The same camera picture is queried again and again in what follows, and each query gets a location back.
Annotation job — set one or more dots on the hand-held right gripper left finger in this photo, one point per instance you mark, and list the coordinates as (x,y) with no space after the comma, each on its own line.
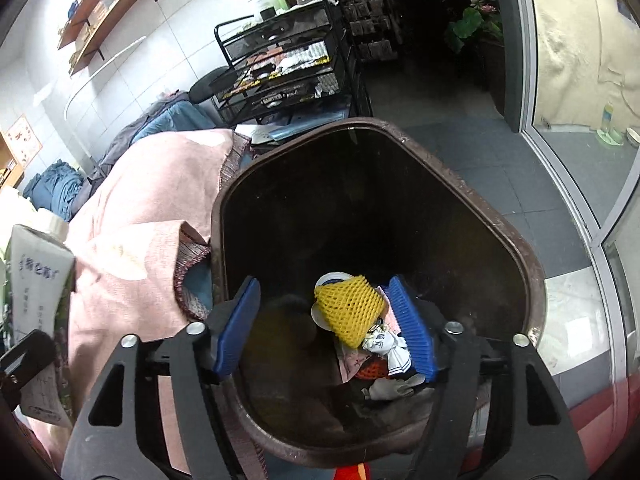
(237,330)

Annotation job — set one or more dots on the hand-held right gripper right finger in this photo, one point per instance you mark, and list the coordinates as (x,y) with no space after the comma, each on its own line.
(412,330)

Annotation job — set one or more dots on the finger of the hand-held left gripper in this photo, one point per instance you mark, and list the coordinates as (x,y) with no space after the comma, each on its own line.
(30,360)

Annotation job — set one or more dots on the yellow foam net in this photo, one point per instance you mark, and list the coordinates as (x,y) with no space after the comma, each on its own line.
(350,310)

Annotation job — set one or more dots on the white printed carton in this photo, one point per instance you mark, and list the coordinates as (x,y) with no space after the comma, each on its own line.
(40,270)

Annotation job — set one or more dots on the brown plastic trash bin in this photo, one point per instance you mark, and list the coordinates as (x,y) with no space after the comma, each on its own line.
(350,200)

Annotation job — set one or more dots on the crumpled printed white wrapper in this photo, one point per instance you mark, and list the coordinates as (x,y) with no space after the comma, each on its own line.
(387,352)

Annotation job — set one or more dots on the orange round disc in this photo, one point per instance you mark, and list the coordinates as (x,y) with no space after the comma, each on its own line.
(375,372)

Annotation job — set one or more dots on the white paper cup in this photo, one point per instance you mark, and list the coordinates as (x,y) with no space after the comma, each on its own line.
(332,277)

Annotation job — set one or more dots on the cream round container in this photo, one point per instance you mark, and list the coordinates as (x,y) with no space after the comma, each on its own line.
(50,222)

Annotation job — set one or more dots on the pink patterned blanket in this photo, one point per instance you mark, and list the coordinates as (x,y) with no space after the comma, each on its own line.
(145,220)

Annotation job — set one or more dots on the red yellow patterned item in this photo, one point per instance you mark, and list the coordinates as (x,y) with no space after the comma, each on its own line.
(350,472)

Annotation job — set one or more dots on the light blue cloth pile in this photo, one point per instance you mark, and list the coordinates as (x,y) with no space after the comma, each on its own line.
(55,190)

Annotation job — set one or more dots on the wooden corner shelf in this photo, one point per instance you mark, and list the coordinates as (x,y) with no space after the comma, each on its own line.
(9,165)

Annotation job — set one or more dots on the blue plastic sheet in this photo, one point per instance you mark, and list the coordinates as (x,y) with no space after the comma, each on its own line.
(300,122)

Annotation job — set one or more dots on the dark blue cloth pile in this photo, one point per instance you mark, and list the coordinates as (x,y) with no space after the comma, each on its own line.
(165,117)

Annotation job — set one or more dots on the black round chair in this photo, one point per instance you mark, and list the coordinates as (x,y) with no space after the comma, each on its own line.
(207,85)

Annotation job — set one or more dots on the light green tray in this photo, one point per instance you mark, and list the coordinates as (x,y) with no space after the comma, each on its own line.
(610,139)

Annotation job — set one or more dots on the black mesh cart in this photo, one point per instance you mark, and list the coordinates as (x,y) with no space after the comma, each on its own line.
(290,60)

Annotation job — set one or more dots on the small clear green bottle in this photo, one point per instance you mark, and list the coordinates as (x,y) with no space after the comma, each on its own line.
(608,117)

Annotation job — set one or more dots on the white bowl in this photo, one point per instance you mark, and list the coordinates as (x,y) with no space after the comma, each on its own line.
(633,137)

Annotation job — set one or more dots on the green potted plant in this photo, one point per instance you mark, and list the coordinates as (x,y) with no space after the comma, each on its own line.
(467,25)

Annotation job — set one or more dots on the dark display rack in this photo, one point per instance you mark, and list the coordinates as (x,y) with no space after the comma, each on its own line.
(372,15)

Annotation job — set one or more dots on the beige curtain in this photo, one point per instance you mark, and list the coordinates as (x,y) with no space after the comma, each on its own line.
(575,50)

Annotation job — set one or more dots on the white bottle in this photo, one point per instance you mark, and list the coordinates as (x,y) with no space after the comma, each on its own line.
(264,2)

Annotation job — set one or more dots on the wall poster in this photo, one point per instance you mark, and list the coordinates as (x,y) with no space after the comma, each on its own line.
(22,140)

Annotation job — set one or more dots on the white curved wall pipe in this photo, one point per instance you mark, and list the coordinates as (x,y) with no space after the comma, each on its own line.
(82,85)

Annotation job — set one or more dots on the grey glass door frame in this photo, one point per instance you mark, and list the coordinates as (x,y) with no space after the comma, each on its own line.
(517,60)

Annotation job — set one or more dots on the long wooden wall shelf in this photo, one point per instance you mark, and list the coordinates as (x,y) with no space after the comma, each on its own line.
(117,15)

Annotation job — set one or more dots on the short wooden wall shelf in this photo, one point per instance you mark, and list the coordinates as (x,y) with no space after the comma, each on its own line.
(85,0)

